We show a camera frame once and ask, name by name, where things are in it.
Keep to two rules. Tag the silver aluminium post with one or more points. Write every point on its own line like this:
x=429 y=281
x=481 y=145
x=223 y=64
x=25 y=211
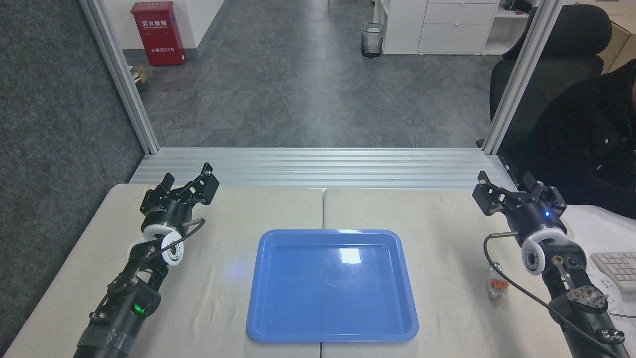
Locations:
x=121 y=74
x=521 y=74

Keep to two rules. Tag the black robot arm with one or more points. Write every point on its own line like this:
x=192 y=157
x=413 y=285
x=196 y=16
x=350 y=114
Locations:
x=576 y=303
x=124 y=313

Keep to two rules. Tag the small cardboard piece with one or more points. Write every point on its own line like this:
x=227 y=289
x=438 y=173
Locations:
x=137 y=74

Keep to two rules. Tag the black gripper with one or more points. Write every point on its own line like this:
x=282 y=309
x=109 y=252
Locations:
x=541 y=219
x=169 y=209

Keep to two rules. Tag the white open shelf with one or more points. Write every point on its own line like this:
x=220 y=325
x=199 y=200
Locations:
x=512 y=30

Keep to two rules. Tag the blue plastic tray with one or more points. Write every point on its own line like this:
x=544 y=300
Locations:
x=328 y=298

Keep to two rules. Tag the white keyboard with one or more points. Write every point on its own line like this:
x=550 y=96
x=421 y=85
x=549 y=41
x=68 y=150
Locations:
x=618 y=266

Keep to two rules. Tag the person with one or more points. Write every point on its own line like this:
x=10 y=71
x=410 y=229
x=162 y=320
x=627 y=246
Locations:
x=586 y=144

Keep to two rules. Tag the white orange switch part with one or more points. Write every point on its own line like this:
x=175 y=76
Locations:
x=497 y=284

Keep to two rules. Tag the grey mesh waste bin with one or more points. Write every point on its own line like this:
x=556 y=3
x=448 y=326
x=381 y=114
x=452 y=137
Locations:
x=372 y=42

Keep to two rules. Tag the silver aluminium rail base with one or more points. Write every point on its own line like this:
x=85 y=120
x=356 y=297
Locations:
x=323 y=169

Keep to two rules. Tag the red fire extinguisher box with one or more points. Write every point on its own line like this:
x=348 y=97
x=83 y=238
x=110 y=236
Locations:
x=158 y=32

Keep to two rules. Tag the black office chair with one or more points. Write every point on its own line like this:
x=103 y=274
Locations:
x=566 y=44

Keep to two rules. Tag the white drawer cabinet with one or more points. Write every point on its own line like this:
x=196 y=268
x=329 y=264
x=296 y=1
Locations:
x=447 y=27

